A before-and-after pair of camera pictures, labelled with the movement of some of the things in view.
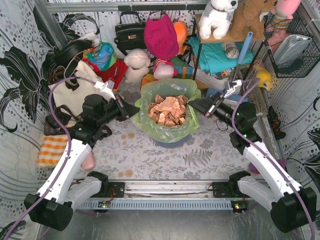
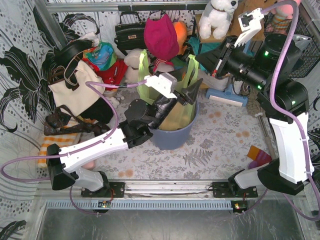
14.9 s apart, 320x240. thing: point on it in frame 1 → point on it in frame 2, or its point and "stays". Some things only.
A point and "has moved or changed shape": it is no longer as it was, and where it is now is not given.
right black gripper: (211, 108) → (221, 61)
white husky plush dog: (216, 15) stays
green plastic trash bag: (167, 87) has moved or changed shape
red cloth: (115, 73) stays
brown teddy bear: (246, 18) stays
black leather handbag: (130, 36) stays
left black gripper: (122, 108) → (180, 95)
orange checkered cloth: (51, 150) stays
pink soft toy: (88, 163) stays
